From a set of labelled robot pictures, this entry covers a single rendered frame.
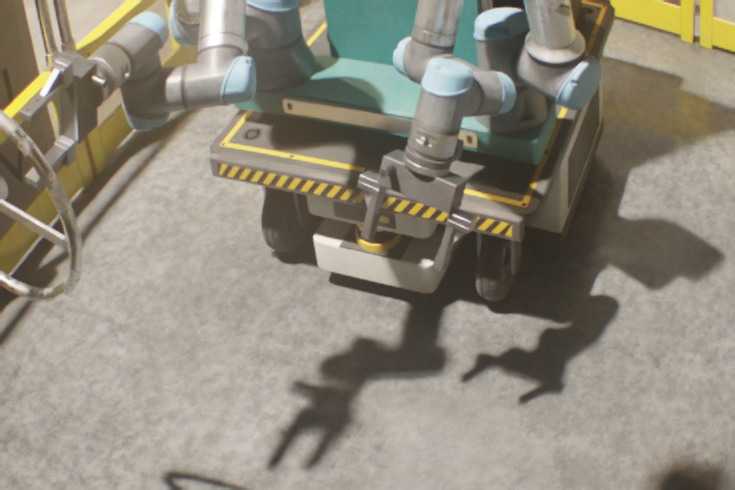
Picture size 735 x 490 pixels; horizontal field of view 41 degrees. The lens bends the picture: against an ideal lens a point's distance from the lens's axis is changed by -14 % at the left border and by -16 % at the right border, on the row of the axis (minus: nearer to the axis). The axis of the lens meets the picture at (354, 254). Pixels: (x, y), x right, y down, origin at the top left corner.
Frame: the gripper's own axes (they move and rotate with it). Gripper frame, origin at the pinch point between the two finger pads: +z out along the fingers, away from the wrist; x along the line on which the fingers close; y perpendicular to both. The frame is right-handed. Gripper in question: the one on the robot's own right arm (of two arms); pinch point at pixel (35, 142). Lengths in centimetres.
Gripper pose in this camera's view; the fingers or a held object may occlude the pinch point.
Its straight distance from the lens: 153.7
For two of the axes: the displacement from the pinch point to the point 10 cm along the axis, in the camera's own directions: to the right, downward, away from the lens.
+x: -1.1, 6.5, 7.5
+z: -4.5, 6.4, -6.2
